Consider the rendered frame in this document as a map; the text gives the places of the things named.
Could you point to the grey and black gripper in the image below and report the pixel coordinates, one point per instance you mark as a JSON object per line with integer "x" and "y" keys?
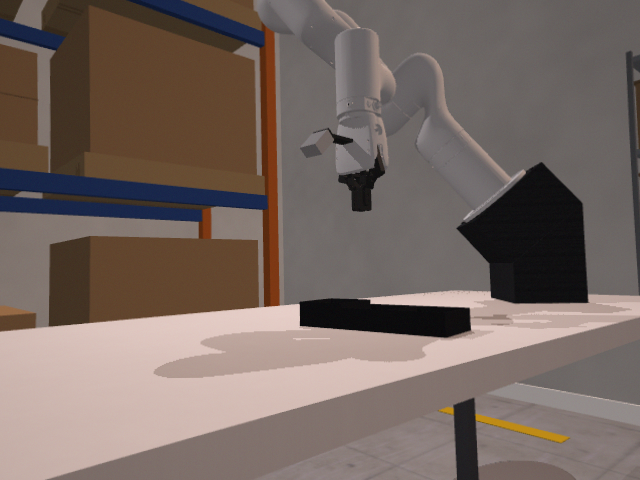
{"x": 357, "y": 159}

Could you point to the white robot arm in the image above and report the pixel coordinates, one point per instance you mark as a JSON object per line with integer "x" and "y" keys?
{"x": 365, "y": 85}

